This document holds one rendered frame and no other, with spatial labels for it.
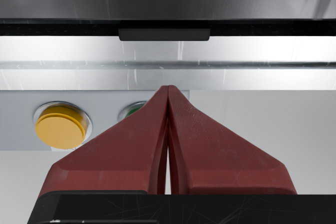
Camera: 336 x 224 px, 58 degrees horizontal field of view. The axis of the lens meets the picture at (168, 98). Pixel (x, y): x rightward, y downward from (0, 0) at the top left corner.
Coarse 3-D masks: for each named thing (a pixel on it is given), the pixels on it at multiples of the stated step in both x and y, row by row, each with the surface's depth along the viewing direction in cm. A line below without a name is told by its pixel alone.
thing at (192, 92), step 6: (192, 90) 36; (198, 90) 36; (204, 90) 36; (210, 90) 36; (216, 90) 36; (222, 90) 36; (228, 90) 36; (234, 90) 36; (240, 90) 36; (246, 90) 36; (252, 90) 36; (258, 90) 36; (264, 90) 36; (270, 90) 36; (276, 90) 36; (282, 90) 36; (288, 90) 36; (294, 90) 36; (300, 90) 36; (306, 90) 36; (312, 90) 36; (318, 90) 36; (324, 90) 36; (330, 90) 36
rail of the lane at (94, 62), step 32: (0, 32) 21; (32, 32) 21; (64, 32) 21; (96, 32) 21; (128, 32) 20; (160, 32) 20; (192, 32) 20; (224, 32) 21; (256, 32) 21; (288, 32) 21; (320, 32) 21; (0, 64) 23; (32, 64) 23; (64, 64) 23; (96, 64) 23; (128, 64) 23; (160, 64) 23; (192, 64) 23; (224, 64) 23; (256, 64) 23; (288, 64) 23; (320, 64) 23
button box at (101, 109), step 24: (0, 96) 24; (24, 96) 24; (48, 96) 24; (72, 96) 24; (96, 96) 24; (120, 96) 24; (144, 96) 24; (0, 120) 25; (24, 120) 25; (96, 120) 25; (120, 120) 25; (0, 144) 27; (24, 144) 27
